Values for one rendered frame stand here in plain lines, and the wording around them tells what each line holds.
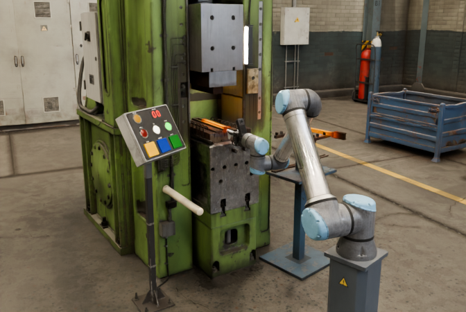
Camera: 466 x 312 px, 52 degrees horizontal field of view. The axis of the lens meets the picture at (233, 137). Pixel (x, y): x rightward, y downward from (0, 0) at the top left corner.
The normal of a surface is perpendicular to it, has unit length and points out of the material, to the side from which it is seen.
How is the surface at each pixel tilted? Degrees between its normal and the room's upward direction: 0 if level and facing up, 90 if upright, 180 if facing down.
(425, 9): 90
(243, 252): 90
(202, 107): 90
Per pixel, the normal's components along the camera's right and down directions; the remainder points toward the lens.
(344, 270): -0.70, 0.17
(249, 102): 0.55, 0.20
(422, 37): -0.90, 0.11
